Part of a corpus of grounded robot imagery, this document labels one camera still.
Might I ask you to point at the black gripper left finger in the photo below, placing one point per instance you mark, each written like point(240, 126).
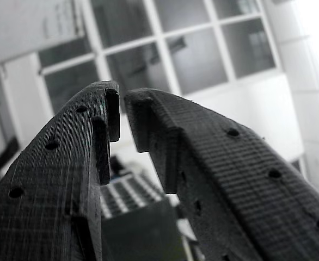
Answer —
point(53, 176)

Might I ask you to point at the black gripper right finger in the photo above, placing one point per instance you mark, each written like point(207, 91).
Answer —
point(230, 176)

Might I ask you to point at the dark box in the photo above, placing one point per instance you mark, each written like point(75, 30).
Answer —
point(140, 233)

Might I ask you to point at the window with white frame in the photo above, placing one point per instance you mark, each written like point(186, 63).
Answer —
point(192, 54)

